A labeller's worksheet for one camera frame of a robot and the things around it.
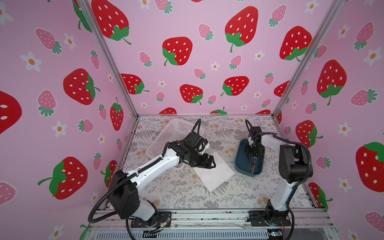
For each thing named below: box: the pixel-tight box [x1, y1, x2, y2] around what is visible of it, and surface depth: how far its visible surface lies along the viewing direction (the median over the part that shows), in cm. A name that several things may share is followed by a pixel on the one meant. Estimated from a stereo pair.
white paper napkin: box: [193, 151, 235, 193], surface depth 91 cm
